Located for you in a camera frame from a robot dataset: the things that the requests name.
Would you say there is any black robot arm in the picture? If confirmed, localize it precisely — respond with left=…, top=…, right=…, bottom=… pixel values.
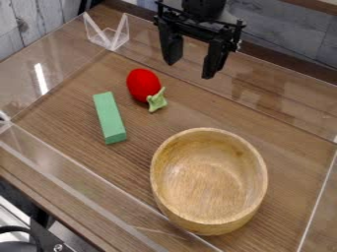
left=153, top=0, right=245, bottom=79

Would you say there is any green rectangular block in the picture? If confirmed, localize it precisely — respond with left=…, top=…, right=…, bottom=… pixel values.
left=93, top=92, right=126, bottom=145

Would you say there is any red plush strawberry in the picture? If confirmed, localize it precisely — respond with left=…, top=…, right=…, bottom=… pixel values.
left=125, top=69, right=167, bottom=113

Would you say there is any black metal bracket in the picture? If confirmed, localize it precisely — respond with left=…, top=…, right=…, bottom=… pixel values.
left=30, top=220, right=76, bottom=252

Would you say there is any clear acrylic tray enclosure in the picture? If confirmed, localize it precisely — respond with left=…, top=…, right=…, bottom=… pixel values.
left=0, top=18, right=337, bottom=252

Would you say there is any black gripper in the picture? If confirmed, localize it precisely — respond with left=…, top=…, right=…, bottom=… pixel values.
left=155, top=0, right=245, bottom=80

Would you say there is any black cable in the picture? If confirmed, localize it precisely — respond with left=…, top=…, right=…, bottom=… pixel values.
left=0, top=225, right=41, bottom=252

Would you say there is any wooden bowl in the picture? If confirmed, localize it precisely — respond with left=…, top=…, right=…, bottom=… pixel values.
left=149, top=127, right=268, bottom=236

